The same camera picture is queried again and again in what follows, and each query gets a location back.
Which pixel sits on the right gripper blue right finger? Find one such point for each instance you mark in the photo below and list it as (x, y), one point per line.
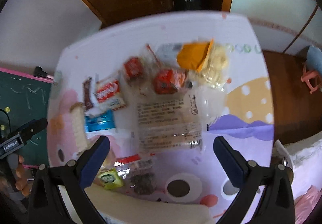
(233, 163)

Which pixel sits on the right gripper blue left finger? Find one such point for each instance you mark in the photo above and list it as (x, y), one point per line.
(91, 160)

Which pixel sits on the blue white snack packet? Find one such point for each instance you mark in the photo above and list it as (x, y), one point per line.
(104, 121)

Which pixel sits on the dark brown chocolate packet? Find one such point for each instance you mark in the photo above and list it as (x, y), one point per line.
(87, 93)

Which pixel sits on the orange grey snack bar packet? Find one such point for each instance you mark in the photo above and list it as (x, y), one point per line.
(193, 56)

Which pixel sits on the person left hand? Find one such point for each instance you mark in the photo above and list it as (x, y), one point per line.
(22, 183)

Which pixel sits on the green yellow snack packet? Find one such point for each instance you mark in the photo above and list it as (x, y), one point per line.
(110, 179)

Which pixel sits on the clear bag dark snack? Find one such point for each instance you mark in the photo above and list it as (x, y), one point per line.
(137, 174)

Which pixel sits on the beige wafer biscuit pack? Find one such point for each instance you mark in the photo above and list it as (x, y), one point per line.
(78, 124)

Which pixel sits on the white pillow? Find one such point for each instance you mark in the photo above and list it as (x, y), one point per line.
(304, 158)

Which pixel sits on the red white wafer packet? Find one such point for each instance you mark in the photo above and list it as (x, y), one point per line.
(109, 94)

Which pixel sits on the large clear bread bag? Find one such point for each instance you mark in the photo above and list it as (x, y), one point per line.
(176, 122)

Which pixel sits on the yellow puffed snack bag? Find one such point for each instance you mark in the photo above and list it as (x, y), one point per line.
(215, 71)

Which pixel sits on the red candy clear wrapper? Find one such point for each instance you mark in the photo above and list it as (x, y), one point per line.
(138, 68)

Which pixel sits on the red round candy packet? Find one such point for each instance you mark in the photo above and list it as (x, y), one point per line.
(169, 81)

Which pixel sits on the pink plastic stool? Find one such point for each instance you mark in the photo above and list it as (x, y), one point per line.
(311, 78)

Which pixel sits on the white wardrobe sliding doors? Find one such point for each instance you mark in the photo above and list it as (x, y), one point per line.
(283, 26)

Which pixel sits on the green chalkboard pink frame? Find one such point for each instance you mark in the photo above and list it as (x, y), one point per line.
(25, 98)

